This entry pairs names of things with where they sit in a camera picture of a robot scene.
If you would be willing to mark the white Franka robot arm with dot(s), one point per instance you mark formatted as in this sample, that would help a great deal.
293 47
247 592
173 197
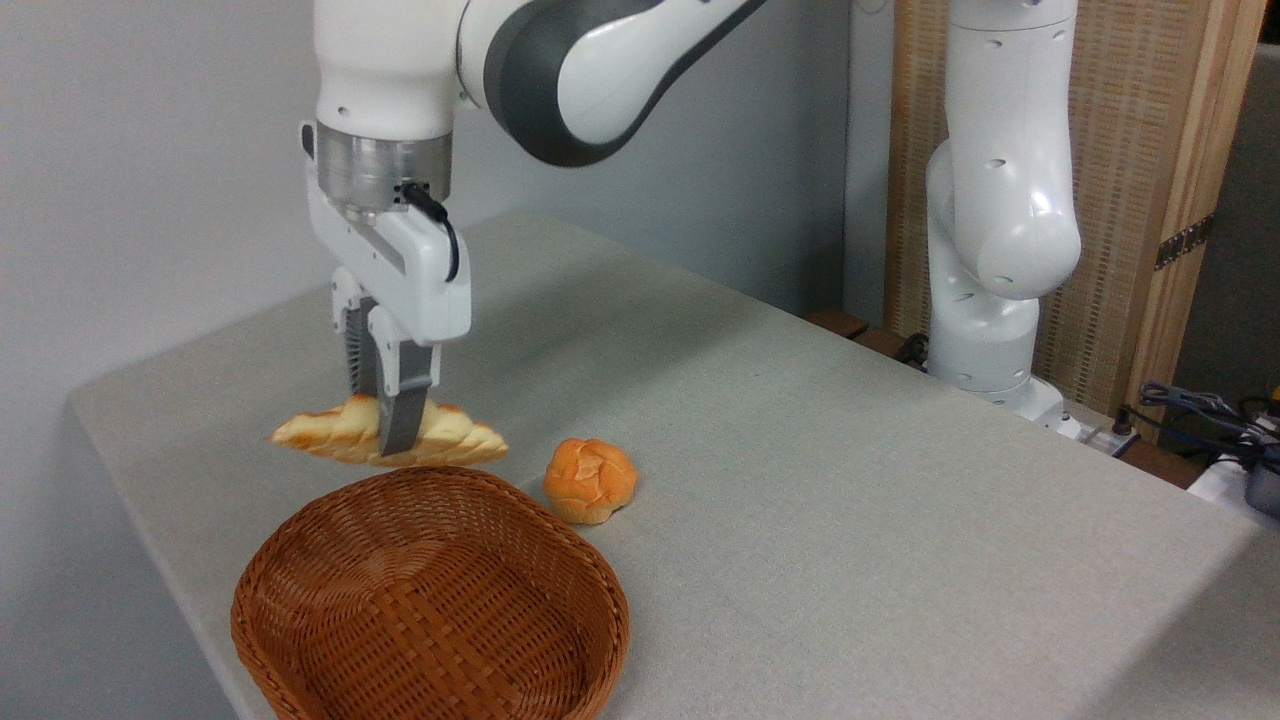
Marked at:
380 60

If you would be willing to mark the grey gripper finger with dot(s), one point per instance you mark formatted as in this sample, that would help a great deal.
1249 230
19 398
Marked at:
357 350
402 400

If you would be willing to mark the brown wicker basket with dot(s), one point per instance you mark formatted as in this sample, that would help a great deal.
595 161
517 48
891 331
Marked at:
420 610

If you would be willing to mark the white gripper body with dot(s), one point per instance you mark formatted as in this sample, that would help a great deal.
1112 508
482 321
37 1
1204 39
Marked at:
420 280

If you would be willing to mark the metal screen hinge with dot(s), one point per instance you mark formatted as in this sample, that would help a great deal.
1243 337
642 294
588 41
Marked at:
1185 242

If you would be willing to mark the wood framed rattan screen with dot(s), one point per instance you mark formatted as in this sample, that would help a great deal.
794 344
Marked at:
1150 120

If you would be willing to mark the robot base connector block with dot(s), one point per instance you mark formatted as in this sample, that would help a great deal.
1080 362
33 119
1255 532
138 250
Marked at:
1100 435

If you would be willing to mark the long braided bread loaf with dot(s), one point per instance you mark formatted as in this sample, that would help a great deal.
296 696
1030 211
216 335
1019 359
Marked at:
460 440

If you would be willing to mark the round orange bread bun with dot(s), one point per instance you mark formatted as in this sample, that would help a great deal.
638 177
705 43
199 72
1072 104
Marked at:
590 480

